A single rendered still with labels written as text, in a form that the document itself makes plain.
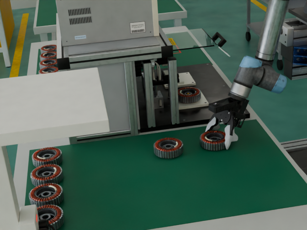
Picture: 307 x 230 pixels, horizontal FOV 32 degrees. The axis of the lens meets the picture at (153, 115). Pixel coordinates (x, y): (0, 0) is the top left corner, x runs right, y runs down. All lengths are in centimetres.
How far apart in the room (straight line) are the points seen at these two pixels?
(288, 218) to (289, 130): 214
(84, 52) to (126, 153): 42
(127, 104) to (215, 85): 58
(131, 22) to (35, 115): 88
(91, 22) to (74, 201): 72
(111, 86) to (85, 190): 45
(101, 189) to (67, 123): 60
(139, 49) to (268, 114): 213
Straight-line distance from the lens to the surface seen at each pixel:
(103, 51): 204
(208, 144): 201
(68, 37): 213
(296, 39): 267
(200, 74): 268
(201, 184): 183
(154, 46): 204
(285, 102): 421
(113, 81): 207
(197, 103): 233
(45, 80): 157
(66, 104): 139
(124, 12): 212
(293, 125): 387
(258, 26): 543
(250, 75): 202
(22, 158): 212
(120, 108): 212
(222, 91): 248
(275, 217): 170
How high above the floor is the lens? 177
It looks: 26 degrees down
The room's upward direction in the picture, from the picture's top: 4 degrees counter-clockwise
